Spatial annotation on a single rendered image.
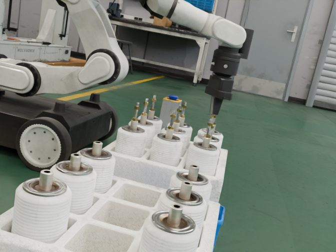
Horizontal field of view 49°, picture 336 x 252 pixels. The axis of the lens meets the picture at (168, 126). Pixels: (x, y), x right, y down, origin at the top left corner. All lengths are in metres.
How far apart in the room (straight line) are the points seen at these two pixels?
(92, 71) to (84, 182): 0.78
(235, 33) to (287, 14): 5.12
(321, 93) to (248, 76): 1.16
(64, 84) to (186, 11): 0.65
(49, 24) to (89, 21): 3.27
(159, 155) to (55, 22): 3.85
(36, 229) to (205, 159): 0.60
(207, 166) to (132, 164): 0.23
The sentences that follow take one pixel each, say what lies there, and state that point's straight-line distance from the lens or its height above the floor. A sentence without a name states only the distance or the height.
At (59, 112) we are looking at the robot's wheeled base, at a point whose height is 0.21.
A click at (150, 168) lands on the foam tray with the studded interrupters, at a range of 1.13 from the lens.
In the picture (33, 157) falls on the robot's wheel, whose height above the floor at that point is 0.04.
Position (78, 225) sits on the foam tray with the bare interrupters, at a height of 0.18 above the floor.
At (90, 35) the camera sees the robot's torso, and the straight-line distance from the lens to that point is 1.54.
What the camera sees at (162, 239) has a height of 0.24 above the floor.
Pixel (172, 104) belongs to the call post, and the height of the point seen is 0.30.
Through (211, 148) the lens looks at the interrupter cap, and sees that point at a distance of 1.15.
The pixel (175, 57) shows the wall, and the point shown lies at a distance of 6.34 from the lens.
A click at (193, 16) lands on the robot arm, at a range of 1.19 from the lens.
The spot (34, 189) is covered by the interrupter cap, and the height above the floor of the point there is 0.25.
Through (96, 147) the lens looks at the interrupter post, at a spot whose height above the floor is 0.27.
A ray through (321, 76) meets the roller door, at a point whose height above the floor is 0.49.
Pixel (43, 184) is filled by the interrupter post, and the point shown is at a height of 0.26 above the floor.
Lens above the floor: 0.54
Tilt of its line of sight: 12 degrees down
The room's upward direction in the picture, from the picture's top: 11 degrees clockwise
